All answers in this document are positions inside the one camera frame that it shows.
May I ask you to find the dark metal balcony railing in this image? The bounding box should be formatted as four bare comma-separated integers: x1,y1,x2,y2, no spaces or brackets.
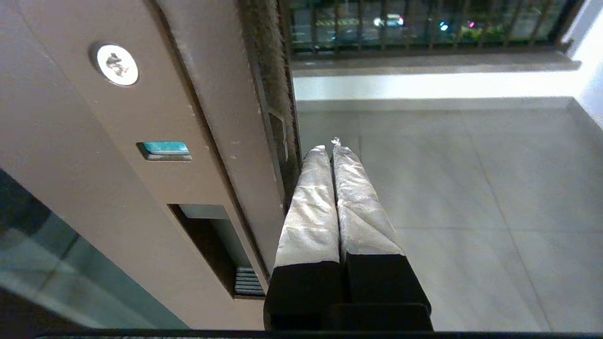
287,0,585,53

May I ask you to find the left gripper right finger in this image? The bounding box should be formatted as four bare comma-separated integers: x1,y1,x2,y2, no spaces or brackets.
331,145,432,307

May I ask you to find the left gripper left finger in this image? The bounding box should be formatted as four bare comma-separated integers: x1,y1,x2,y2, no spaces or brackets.
263,145,344,331

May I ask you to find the recessed door pull handle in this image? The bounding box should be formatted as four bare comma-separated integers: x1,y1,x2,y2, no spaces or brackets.
167,203,267,298

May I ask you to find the long stone balcony sill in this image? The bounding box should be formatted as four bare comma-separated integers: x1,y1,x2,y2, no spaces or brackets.
291,51,581,78

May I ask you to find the brown framed sliding glass door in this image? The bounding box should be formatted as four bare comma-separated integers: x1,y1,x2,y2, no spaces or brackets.
0,0,302,330

